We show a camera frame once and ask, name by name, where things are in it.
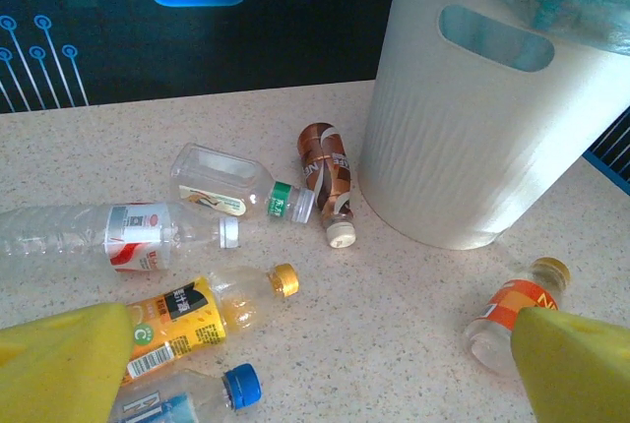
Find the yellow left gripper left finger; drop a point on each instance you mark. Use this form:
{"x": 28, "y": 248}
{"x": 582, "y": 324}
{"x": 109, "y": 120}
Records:
{"x": 59, "y": 369}

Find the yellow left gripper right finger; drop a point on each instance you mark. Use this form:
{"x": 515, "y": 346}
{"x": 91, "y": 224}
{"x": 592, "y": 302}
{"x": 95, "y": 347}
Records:
{"x": 576, "y": 374}

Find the orange label juice bottle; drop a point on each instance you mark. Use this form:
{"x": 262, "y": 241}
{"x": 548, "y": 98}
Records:
{"x": 497, "y": 315}

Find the orange juice bottle yellow cap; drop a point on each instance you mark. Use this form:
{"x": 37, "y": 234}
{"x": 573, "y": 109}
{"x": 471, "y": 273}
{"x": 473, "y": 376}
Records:
{"x": 192, "y": 315}

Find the clear water bottle white cap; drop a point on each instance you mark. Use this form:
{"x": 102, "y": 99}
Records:
{"x": 133, "y": 236}

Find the water bottle blue cap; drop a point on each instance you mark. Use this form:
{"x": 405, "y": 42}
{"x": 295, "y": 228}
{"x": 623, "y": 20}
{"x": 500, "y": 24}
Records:
{"x": 236, "y": 386}

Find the blue plastic bin liner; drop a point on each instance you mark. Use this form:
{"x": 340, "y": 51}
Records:
{"x": 590, "y": 24}

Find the white plastic waste bin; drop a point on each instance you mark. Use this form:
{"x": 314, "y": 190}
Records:
{"x": 467, "y": 147}

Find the clear bottle green neck band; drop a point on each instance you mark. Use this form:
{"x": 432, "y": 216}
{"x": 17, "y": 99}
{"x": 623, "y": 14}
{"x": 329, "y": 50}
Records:
{"x": 221, "y": 187}

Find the brown coffee bottle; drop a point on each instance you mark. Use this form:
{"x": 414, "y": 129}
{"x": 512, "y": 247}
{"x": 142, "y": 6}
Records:
{"x": 327, "y": 172}

